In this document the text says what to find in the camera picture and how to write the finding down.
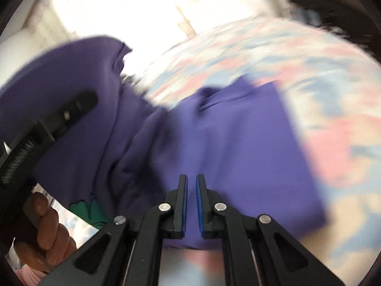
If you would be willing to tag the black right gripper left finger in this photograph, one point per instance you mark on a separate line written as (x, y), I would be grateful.
(127, 251)

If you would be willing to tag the purple hoodie sweatshirt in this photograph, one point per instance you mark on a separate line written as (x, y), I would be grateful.
(125, 154)

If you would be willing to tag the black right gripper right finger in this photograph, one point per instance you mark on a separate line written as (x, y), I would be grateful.
(257, 251)

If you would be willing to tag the pastel floral bed blanket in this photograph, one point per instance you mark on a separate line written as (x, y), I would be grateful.
(331, 89)

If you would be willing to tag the person left hand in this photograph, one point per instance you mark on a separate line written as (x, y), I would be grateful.
(54, 241)

